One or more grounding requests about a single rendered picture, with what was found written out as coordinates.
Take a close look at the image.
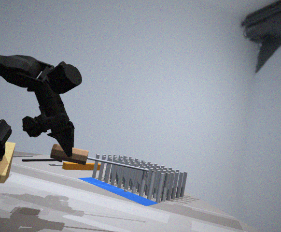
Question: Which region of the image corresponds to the orange flat bar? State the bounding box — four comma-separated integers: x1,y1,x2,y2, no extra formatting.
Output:
62,162,101,170

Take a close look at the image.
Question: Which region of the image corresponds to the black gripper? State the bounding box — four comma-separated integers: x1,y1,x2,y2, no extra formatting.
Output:
39,97,75,157

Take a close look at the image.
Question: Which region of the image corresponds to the blue tape strip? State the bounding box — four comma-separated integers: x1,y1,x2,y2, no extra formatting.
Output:
79,177,157,206

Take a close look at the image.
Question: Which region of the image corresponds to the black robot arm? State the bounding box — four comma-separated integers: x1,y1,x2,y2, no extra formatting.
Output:
0,55,82,161

